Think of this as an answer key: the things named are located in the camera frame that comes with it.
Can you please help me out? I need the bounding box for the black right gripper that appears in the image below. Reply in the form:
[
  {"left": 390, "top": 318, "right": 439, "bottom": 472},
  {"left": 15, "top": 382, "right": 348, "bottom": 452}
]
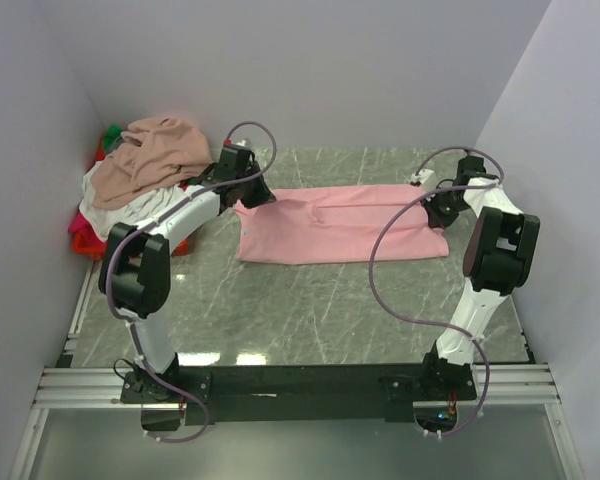
[{"left": 419, "top": 185, "right": 470, "bottom": 230}]

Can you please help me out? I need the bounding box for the pink t shirt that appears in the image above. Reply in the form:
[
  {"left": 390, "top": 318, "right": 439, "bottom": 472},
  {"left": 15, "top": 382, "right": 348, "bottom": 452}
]
[{"left": 234, "top": 184, "right": 422, "bottom": 265}]

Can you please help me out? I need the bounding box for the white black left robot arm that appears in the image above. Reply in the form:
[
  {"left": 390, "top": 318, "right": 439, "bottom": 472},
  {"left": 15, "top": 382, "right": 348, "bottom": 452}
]
[{"left": 99, "top": 140, "right": 276, "bottom": 403}]

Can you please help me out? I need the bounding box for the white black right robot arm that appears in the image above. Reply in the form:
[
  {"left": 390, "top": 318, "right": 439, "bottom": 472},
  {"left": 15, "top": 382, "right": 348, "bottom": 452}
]
[{"left": 414, "top": 149, "right": 541, "bottom": 400}]

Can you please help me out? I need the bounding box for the beige t shirt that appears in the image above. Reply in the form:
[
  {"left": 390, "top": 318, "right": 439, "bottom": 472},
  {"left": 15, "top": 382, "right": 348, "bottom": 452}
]
[{"left": 91, "top": 117, "right": 212, "bottom": 210}]

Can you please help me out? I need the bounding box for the white t shirt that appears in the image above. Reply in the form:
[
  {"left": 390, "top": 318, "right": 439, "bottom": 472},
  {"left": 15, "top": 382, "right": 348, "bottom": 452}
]
[{"left": 78, "top": 160, "right": 191, "bottom": 240}]

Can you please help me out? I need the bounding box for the green garment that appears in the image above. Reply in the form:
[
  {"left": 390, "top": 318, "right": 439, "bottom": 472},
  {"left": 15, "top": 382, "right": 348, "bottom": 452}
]
[{"left": 101, "top": 125, "right": 123, "bottom": 150}]

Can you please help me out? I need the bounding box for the red plastic basket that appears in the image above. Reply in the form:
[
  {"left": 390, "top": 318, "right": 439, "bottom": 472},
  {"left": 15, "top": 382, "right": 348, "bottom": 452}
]
[{"left": 71, "top": 130, "right": 191, "bottom": 262}]

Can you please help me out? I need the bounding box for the magenta t shirt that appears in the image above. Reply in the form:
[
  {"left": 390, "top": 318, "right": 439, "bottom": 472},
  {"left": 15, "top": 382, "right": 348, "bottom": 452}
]
[{"left": 67, "top": 184, "right": 196, "bottom": 249}]

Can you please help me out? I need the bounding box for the black base beam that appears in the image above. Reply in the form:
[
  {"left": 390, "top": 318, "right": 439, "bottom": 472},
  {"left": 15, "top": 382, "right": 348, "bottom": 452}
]
[{"left": 120, "top": 363, "right": 477, "bottom": 431}]

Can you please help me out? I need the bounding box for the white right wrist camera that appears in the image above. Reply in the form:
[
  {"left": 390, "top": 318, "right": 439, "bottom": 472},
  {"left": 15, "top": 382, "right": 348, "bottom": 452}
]
[{"left": 410, "top": 168, "right": 439, "bottom": 192}]

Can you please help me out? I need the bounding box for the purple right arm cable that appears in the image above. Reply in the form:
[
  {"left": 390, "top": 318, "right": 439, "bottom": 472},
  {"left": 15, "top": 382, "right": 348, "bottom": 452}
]
[{"left": 368, "top": 145, "right": 506, "bottom": 437}]

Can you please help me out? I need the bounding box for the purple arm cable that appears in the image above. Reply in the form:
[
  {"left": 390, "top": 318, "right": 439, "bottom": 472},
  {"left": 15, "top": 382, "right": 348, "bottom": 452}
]
[
  {"left": 107, "top": 120, "right": 278, "bottom": 444},
  {"left": 368, "top": 145, "right": 506, "bottom": 437}
]

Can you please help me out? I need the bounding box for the aluminium frame rail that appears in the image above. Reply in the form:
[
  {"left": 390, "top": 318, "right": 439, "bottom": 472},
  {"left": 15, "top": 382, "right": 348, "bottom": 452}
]
[{"left": 9, "top": 261, "right": 583, "bottom": 479}]

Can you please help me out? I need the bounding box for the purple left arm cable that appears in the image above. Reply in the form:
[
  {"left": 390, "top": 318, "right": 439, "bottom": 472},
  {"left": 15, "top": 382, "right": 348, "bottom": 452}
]
[{"left": 107, "top": 120, "right": 278, "bottom": 444}]

